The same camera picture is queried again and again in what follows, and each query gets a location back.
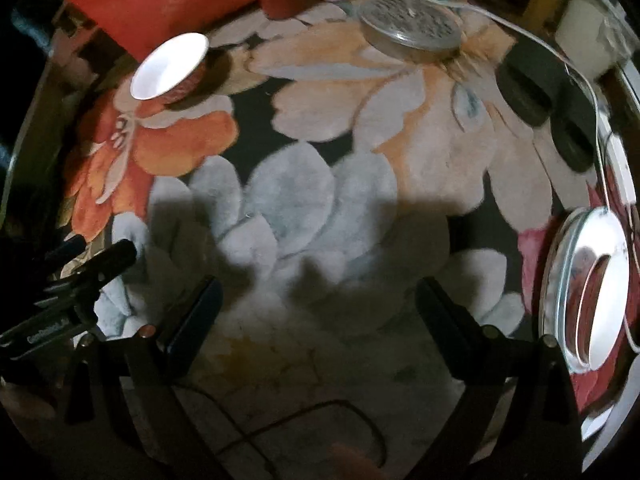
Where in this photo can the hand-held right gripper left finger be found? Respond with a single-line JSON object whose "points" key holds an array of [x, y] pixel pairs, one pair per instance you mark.
{"points": [[194, 326]]}

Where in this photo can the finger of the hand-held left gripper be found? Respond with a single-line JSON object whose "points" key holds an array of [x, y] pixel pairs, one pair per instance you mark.
{"points": [[115, 260], [67, 249]]}

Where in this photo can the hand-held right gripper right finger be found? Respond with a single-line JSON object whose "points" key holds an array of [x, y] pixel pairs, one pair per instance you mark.
{"points": [[442, 320]]}

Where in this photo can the white leaf pattern plate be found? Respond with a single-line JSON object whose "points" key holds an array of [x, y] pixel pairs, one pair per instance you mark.
{"points": [[547, 285]]}

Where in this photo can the floral tablecloth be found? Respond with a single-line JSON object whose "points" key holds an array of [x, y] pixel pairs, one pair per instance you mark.
{"points": [[300, 185]]}

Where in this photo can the dark blue velvet cloth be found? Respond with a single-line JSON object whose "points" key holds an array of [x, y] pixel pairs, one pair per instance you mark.
{"points": [[30, 30]]}

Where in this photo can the white power strip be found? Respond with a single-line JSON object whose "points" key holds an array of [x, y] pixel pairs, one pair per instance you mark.
{"points": [[620, 170]]}

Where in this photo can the red bag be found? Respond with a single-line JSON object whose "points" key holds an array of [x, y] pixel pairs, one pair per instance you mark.
{"points": [[150, 0]]}

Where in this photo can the white plastic bucket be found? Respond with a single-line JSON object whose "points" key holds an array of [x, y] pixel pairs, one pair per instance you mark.
{"points": [[585, 25]]}

